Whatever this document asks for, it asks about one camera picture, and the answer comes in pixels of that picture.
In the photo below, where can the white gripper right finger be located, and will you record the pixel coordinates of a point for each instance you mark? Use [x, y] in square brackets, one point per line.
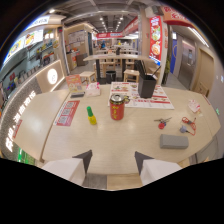
[153, 169]

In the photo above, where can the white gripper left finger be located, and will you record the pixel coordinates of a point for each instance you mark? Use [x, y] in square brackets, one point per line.
[68, 168]

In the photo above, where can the gray rectangular box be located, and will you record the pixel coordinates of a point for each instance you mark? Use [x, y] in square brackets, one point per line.
[173, 141]

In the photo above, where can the keys with red tag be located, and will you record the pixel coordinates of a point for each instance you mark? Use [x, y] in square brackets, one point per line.
[162, 122]

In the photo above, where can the red QR code sticker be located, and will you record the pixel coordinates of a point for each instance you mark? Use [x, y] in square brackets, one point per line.
[67, 113]

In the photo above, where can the yellow bottle with green cap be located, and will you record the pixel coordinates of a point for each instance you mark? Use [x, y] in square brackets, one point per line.
[91, 116]

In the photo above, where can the red drink can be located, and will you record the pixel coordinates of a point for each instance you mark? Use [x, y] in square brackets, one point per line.
[117, 107]

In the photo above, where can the printed menu placemat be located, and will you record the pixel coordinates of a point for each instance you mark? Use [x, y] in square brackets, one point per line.
[143, 96]

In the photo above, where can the clear plastic packet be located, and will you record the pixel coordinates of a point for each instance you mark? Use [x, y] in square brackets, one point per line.
[194, 106]

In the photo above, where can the pink tissue packet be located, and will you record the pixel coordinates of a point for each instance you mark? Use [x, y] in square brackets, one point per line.
[92, 89]

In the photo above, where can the orange menu stand sign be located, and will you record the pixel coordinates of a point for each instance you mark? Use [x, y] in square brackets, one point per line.
[74, 84]

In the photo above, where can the black square container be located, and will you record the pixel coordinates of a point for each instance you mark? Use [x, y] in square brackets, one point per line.
[146, 85]

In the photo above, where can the wooden stool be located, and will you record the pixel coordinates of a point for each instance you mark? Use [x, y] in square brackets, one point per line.
[131, 75]
[87, 76]

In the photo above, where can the black trash bin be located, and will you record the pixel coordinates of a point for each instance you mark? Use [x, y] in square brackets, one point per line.
[110, 76]

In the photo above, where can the high wooden table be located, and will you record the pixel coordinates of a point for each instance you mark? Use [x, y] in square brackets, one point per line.
[115, 63]

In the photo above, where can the red food poster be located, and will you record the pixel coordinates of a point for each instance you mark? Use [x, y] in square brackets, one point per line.
[155, 37]

